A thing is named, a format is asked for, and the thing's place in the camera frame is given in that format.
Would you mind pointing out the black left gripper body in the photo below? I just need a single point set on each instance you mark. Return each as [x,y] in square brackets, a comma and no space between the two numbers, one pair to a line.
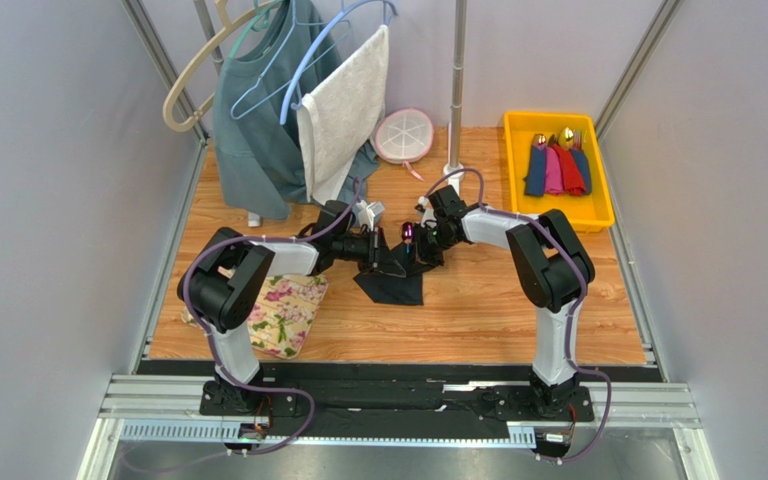
[364,249]

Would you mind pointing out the metal rack pole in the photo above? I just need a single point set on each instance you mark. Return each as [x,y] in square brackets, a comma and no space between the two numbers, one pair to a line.
[453,168]

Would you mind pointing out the red rolled napkin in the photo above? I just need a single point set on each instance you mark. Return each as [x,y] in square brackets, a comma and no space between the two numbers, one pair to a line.
[572,180]

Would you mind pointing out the navy rolled napkin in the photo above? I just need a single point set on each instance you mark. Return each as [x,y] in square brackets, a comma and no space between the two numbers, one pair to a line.
[536,173]
[582,164]

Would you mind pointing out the gold spoon in bin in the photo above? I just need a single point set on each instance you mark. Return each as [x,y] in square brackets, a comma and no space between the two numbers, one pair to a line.
[566,138]

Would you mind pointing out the pink rolled napkin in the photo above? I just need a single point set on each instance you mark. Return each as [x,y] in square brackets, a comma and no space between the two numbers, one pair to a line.
[553,177]

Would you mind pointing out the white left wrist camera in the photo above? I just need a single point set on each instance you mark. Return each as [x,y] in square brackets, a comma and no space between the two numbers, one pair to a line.
[368,214]

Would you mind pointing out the floral placemat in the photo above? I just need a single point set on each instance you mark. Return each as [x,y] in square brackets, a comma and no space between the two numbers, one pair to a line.
[284,313]

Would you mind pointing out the navy rolled napkin right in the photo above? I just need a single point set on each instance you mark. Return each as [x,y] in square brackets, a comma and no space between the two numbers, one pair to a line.
[582,164]

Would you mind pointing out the teal clothes hanger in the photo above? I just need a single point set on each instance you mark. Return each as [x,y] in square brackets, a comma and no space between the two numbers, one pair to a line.
[259,36]

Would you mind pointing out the yellow plastic bin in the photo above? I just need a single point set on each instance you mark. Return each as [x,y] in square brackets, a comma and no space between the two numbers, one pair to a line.
[587,213]

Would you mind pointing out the black paper napkin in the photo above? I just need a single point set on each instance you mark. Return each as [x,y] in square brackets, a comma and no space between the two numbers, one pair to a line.
[389,290]

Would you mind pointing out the white hanging towel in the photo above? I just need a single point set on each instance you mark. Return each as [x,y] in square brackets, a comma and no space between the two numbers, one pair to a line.
[337,119]

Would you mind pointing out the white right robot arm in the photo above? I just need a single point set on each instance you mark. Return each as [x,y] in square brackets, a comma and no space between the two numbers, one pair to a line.
[553,268]

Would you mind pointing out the pink white mesh basket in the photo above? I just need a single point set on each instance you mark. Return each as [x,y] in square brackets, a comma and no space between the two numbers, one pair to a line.
[403,138]

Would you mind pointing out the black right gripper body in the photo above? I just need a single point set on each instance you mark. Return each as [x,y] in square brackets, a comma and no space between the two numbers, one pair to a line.
[428,238]

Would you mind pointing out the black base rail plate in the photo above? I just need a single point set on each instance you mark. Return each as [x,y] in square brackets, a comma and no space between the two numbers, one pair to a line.
[397,401]

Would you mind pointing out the teal hanging shirt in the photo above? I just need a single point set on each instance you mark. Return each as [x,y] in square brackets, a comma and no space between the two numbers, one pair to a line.
[259,158]

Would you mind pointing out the iridescent purple spoon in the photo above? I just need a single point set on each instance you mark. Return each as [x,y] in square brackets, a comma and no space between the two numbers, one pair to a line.
[408,236]

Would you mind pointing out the navy rolled napkin left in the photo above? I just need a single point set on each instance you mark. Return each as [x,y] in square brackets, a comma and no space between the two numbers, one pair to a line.
[536,173]

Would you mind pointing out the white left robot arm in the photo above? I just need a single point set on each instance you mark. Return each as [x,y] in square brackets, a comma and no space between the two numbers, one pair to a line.
[221,287]

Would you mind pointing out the beige clothes hanger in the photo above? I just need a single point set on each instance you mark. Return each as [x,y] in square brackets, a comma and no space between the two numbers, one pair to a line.
[180,111]

